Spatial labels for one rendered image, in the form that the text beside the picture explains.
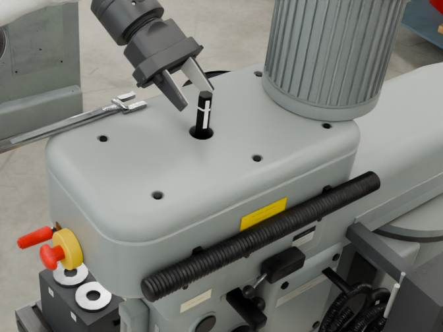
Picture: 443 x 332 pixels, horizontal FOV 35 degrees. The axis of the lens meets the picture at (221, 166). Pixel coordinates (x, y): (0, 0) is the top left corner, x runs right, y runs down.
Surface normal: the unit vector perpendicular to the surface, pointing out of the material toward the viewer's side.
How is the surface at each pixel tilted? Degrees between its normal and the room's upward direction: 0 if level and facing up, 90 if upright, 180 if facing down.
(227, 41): 0
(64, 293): 0
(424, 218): 0
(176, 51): 30
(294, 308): 90
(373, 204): 90
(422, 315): 90
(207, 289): 90
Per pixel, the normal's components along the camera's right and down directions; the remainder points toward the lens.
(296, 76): -0.62, 0.45
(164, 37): 0.47, -0.43
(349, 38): 0.01, 0.64
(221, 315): 0.60, 0.55
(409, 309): -0.79, 0.33
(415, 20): 0.10, -0.77
